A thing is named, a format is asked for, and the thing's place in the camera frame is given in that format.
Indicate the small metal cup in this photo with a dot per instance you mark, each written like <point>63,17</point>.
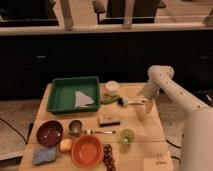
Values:
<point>75,127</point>

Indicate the green plastic tray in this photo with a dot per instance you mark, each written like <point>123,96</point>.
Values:
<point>62,94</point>

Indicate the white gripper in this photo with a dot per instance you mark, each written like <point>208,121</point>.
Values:
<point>150,90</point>

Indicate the orange bowl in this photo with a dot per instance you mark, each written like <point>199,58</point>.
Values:
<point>87,151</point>

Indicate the white small cup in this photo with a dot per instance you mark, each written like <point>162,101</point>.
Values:
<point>112,87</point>

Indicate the dark purple bowl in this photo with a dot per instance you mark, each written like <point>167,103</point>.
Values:
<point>49,133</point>

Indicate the green transparent cup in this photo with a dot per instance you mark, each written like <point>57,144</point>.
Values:
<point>127,136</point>

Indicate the wooden block brush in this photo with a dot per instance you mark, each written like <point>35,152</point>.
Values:
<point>108,119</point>

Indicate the dish brush with black handle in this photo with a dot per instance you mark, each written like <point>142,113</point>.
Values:
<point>124,101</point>

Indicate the blue sponge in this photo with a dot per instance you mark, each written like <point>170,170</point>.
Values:
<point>44,155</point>

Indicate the metal fork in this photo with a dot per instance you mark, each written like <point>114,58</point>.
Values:
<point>87,131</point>

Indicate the dark grape bunch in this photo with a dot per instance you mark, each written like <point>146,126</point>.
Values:
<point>108,159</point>

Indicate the white folded cloth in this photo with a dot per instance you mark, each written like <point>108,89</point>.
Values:
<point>81,99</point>

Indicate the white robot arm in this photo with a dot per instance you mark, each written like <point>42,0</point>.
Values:
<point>197,141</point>

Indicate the yellow lemon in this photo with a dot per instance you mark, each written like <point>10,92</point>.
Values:
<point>65,145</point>

